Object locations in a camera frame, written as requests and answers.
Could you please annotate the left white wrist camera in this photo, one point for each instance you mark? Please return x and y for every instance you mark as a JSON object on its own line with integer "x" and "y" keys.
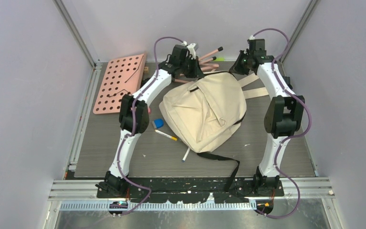
{"x": 192, "y": 47}

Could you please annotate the beige canvas backpack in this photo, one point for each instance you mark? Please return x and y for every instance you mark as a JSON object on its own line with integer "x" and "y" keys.
{"x": 205, "y": 113}

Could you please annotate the green block at wall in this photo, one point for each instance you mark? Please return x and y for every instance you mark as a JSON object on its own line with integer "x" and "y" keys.
{"x": 219, "y": 59}

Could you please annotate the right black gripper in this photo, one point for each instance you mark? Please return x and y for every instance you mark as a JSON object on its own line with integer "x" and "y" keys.
{"x": 238, "y": 68}

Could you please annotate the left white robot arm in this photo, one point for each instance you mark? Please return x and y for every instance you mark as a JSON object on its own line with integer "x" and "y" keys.
{"x": 134, "y": 115}

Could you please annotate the white marker blue cap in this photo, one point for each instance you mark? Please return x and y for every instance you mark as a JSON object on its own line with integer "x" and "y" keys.
{"x": 186, "y": 154}

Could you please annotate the blue pencil sharpener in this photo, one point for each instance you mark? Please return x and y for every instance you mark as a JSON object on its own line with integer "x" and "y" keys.
{"x": 158, "y": 123}

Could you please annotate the pink perforated music stand desk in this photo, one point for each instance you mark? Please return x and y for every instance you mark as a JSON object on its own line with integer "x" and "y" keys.
{"x": 122, "y": 76}

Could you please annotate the white marker yellow cap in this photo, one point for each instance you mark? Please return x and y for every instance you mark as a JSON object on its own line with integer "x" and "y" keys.
{"x": 166, "y": 135}

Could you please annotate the pink folding stand tripod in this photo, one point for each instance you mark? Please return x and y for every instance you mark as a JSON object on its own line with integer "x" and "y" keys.
{"x": 206, "y": 65}

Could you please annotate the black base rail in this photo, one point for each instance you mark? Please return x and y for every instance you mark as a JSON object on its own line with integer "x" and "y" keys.
{"x": 188, "y": 190}

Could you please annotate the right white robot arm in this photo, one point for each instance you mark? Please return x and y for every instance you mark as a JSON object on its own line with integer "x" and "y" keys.
{"x": 283, "y": 116}

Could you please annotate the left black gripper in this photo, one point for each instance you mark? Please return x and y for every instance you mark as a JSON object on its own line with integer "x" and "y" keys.
{"x": 196, "y": 72}

